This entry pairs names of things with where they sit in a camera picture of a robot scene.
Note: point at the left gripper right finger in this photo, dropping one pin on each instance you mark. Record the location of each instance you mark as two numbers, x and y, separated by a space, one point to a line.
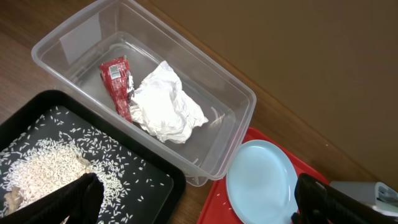
318 203

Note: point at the black food waste tray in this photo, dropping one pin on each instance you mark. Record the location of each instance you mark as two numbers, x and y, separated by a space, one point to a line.
151 186

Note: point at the red serving tray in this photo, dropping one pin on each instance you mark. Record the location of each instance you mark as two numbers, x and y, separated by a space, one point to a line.
217 208

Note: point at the crumpled white napkin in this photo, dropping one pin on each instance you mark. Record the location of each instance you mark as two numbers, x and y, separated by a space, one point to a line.
163 109

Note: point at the clear plastic waste bin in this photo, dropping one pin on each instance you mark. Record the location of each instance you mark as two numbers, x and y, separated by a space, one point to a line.
105 30

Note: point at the red sauce packet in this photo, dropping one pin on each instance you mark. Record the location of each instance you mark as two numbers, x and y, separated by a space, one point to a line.
118 82

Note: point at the rice and food scraps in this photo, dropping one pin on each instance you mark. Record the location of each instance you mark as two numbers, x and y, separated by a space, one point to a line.
52 165

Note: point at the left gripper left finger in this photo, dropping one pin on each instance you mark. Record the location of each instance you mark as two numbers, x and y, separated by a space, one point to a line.
77 202

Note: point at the light blue plate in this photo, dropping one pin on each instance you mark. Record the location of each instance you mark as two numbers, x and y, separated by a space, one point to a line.
260 184

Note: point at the grey dishwasher rack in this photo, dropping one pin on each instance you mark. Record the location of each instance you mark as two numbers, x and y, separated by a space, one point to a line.
376 195

